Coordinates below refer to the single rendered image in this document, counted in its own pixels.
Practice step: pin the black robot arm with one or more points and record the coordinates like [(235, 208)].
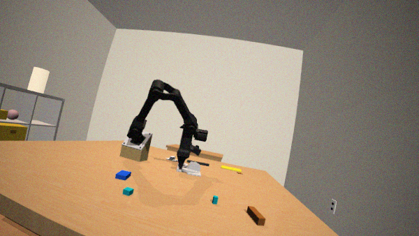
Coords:
[(190, 126)]

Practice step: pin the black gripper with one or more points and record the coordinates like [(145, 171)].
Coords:
[(183, 152)]

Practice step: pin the blue rectangular block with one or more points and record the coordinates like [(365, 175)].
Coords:
[(123, 175)]

